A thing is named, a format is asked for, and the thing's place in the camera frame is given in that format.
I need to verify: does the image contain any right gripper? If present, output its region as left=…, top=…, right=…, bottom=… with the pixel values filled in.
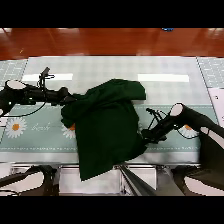
left=141, top=125, right=168, bottom=145

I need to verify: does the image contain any dark green T-shirt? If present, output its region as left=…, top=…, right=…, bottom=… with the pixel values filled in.
left=60, top=78, right=148, bottom=182

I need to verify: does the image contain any silver frame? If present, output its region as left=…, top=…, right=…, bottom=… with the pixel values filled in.
left=0, top=161, right=224, bottom=197

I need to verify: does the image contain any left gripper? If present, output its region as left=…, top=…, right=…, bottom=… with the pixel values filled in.
left=58, top=87, right=78, bottom=107

